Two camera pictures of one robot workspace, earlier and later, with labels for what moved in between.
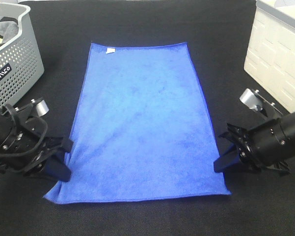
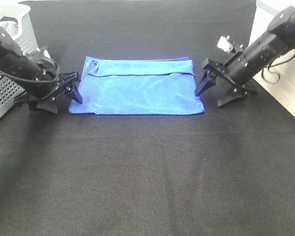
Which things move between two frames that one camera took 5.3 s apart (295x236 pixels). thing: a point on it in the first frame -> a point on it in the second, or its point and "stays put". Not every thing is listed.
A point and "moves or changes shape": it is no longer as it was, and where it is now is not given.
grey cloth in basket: [8, 29] stays put
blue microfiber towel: [140, 129] moves or changes shape
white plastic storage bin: [275, 55] stays put
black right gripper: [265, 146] -> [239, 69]
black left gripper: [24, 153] -> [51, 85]
